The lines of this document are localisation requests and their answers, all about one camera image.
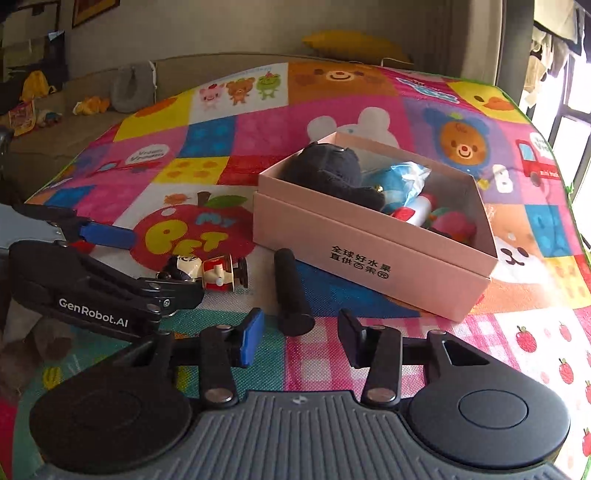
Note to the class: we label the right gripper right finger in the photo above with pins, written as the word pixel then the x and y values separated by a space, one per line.
pixel 378 349

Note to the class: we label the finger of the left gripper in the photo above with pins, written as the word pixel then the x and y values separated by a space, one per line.
pixel 169 295
pixel 107 235

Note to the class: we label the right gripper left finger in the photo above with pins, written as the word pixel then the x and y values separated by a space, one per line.
pixel 222 347

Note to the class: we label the small pirate figure toy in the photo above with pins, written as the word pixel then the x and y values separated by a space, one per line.
pixel 221 273

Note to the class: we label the black cylinder handle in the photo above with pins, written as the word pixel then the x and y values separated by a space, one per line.
pixel 295 318

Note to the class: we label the white red foam rocket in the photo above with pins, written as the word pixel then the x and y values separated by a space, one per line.
pixel 418 210

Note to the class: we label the pink round cartoon toy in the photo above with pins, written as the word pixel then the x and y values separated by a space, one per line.
pixel 452 224

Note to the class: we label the blue wet wipes pack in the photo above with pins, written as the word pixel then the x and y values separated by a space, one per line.
pixel 400 183

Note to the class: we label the black plush cat toy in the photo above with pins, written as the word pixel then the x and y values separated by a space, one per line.
pixel 332 170

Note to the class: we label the colourful cartoon play mat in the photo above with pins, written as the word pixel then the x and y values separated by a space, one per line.
pixel 300 271

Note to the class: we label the pink cardboard box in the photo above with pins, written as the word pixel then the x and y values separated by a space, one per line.
pixel 409 263

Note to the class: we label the beige sofa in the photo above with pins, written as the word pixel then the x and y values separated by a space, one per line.
pixel 31 160

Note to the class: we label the grey neck pillow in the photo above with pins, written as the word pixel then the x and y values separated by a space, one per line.
pixel 134 87

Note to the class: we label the red gold framed picture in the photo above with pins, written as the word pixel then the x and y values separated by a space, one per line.
pixel 86 10

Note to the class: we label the yellow cushion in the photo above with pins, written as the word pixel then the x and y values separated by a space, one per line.
pixel 351 45

